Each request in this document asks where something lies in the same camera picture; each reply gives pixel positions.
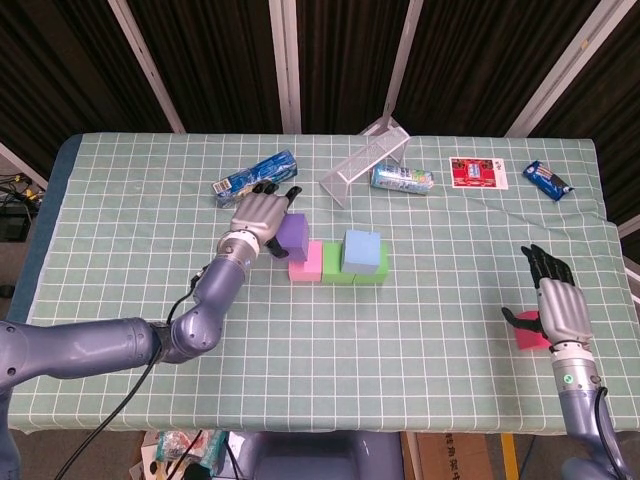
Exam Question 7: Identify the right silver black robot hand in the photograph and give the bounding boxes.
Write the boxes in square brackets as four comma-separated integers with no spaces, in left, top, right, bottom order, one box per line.
[501,243,594,354]

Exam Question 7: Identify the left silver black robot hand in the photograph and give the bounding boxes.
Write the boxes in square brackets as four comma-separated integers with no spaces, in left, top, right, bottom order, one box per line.
[228,181,303,260]

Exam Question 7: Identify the purple foam cube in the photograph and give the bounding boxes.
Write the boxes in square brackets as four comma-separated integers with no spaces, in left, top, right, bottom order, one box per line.
[276,212,310,265]

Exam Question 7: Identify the red foam cube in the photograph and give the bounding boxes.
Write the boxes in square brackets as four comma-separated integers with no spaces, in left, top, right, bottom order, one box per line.
[514,309,551,351]

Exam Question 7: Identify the pink foam cube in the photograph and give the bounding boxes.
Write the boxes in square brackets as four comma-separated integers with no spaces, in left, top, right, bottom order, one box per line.
[287,240,324,283]

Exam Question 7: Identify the green foam cube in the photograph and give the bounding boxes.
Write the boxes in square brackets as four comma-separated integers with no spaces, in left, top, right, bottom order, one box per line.
[321,241,357,286]
[353,242,390,287]

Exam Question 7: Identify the light blue foam cube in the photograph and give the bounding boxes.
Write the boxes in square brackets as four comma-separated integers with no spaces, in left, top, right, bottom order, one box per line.
[341,228,383,277]

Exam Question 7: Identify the long blue cookie package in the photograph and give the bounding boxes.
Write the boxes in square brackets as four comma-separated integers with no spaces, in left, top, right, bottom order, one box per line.
[212,148,300,209]

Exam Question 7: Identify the small dark blue cookie packet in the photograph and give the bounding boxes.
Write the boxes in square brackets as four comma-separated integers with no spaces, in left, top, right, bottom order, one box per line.
[522,159,576,203]

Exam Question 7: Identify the dark brown curtain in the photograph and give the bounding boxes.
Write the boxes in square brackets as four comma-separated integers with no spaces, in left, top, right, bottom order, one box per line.
[0,0,640,226]

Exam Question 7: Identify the red white printed card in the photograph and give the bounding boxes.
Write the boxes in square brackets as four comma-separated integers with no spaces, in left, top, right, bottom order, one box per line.
[448,155,510,191]

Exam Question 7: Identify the green checked tablecloth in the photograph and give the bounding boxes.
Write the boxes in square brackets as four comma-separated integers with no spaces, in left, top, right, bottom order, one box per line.
[0,131,634,435]

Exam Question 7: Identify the brown cardboard box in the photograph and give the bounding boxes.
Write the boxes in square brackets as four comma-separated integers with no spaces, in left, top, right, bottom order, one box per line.
[414,432,506,480]

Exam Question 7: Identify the teal snack bag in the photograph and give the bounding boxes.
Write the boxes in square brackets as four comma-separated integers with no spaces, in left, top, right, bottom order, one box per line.
[154,430,229,476]

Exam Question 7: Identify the black equipment box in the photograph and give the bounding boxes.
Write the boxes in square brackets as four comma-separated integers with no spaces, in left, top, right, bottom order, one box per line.
[0,209,36,241]

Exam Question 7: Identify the blue grey robot torso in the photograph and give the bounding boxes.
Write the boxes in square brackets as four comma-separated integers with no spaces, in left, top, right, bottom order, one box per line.
[219,430,405,480]

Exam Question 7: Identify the white printed paper bag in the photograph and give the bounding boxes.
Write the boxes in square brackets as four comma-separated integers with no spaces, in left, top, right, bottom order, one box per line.
[130,432,166,480]

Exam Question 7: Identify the white wire mesh rack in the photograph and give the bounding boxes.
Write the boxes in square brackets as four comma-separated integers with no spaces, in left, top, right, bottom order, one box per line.
[318,125,412,208]

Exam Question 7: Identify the white metal frame bar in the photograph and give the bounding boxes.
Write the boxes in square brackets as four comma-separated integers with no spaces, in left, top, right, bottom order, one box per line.
[617,214,640,306]
[0,142,50,189]

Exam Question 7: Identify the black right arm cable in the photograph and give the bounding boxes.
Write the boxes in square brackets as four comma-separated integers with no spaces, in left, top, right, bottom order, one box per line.
[592,387,634,480]

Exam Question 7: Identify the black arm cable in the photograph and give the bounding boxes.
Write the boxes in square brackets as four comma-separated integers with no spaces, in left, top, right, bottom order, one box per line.
[52,267,209,480]
[592,387,634,480]

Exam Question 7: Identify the white metal frame post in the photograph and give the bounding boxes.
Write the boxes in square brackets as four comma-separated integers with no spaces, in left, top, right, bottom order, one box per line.
[382,0,427,134]
[268,0,303,134]
[504,0,617,137]
[107,0,187,134]

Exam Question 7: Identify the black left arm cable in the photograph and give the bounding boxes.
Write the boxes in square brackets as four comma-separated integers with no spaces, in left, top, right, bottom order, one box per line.
[52,267,209,480]

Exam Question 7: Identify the tangled cable bundle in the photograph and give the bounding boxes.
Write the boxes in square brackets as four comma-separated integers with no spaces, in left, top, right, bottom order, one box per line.
[0,172,45,211]

